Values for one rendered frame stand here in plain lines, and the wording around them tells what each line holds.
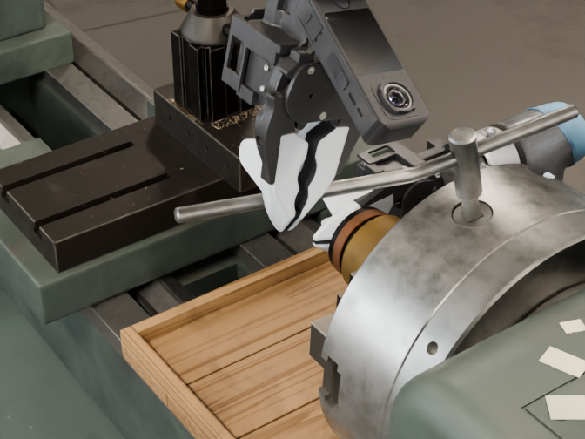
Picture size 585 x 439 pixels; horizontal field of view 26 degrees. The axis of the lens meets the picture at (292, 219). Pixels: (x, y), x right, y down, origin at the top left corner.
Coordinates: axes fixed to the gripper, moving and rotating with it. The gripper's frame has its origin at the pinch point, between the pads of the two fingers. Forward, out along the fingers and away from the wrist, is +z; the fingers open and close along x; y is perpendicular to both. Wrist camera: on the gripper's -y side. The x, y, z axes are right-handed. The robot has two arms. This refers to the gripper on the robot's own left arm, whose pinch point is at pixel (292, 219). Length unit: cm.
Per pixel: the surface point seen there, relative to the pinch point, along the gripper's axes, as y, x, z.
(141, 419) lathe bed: 36, -16, 50
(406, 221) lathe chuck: 1.7, -14.0, 3.4
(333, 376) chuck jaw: 1.0, -9.5, 17.8
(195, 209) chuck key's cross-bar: 3.5, 6.5, 0.0
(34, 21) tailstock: 105, -33, 28
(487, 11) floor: 202, -243, 74
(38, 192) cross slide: 58, -11, 30
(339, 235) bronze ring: 16.0, -20.7, 14.1
